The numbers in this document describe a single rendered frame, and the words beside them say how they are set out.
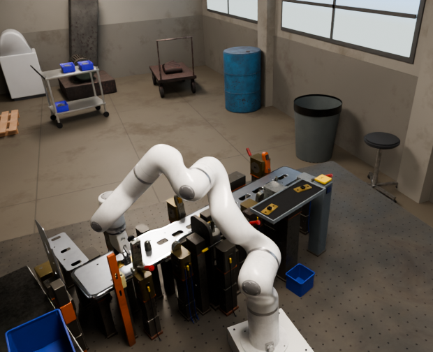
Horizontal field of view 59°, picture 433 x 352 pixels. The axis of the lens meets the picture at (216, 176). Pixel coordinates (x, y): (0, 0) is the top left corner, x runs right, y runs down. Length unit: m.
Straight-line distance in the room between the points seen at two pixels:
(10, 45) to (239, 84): 4.28
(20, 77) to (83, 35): 1.42
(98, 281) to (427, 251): 1.69
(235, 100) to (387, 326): 4.71
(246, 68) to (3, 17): 4.89
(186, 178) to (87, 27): 7.22
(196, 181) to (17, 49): 7.12
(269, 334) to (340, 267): 0.72
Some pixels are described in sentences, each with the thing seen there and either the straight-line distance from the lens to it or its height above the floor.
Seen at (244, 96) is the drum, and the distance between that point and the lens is 6.07.
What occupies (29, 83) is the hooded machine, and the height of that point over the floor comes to 0.29.
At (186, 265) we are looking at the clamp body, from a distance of 1.65.
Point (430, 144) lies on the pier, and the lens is 3.89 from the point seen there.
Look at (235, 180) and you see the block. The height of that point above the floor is 1.03.
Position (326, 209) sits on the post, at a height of 0.99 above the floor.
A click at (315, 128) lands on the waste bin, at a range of 4.42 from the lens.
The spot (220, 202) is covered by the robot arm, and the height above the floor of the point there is 1.41.
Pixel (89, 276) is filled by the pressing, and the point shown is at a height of 1.00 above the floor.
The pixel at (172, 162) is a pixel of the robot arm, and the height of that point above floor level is 1.55.
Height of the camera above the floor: 2.12
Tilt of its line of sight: 29 degrees down
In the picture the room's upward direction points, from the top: 3 degrees counter-clockwise
